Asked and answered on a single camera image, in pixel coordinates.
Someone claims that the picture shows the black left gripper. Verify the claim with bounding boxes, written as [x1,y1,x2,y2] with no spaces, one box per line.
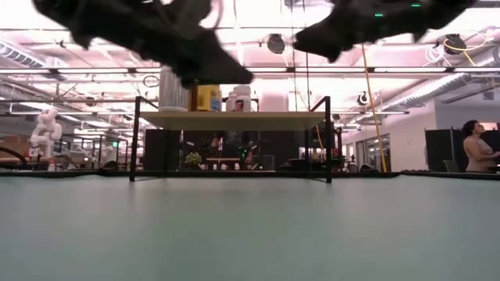
[33,0,255,89]

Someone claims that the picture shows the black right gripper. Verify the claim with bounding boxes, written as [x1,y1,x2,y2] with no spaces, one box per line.
[293,0,476,63]

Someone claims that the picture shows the green table mat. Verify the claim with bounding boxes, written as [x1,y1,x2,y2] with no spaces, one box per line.
[0,173,500,281]

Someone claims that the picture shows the yellow hanging cable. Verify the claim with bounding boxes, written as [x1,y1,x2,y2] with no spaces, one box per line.
[361,42,388,173]

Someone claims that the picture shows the silver ceiling duct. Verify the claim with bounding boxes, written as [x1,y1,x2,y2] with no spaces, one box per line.
[0,38,67,81]

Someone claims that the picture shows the long ceiling light strip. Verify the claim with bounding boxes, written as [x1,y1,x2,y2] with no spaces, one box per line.
[0,66,500,76]

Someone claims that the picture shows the wooden board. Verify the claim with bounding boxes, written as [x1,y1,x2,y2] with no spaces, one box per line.
[129,95,333,183]

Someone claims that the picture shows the green potted plant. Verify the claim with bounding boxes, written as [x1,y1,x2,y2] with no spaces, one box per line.
[184,151,203,169]

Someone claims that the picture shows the black partition panel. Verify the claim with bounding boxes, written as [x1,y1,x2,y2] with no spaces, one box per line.
[424,128,466,173]

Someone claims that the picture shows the brown bottle yellow cap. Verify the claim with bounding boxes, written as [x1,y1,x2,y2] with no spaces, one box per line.
[190,84,223,113]

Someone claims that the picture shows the person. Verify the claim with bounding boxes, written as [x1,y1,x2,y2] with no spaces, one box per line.
[460,119,500,173]

